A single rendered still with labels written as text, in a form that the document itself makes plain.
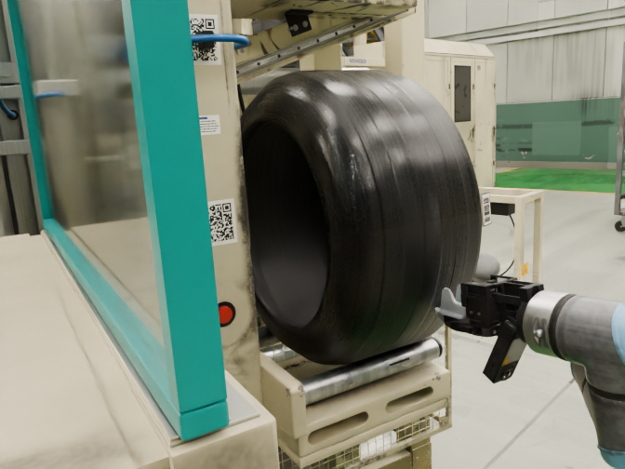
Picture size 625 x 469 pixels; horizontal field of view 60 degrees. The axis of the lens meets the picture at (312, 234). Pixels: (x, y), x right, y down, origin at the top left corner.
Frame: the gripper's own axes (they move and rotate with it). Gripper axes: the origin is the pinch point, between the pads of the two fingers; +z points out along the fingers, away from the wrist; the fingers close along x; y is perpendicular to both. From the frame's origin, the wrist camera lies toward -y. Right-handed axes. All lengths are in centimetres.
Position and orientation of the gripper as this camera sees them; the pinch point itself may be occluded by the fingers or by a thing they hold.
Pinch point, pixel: (442, 314)
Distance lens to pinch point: 98.9
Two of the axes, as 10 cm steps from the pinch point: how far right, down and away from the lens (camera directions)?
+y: -1.2, -9.9, -1.1
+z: -5.0, -0.3, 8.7
